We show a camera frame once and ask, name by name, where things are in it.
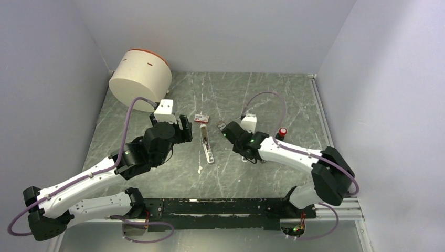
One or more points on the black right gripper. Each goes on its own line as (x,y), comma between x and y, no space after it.
(235,148)

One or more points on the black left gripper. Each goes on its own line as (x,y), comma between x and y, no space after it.
(184,134)

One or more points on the cardboard tray with staples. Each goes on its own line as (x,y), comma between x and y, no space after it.
(221,125)

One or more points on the red white staple box sleeve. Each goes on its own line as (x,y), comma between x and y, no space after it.
(200,118)

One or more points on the long white stapler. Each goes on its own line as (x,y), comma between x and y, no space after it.
(206,145)

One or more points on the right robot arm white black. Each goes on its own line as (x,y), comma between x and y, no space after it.
(331,177)

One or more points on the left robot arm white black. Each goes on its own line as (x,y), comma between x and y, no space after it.
(54,209)

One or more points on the red black stamp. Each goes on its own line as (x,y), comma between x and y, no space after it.
(282,132)

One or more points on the cream cylindrical drum orange rim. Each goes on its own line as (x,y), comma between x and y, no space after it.
(141,73)

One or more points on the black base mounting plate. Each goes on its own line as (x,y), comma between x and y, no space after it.
(222,213)

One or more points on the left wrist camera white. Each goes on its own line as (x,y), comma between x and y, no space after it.
(165,111)

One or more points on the aluminium rail frame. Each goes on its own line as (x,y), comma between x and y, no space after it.
(190,193)

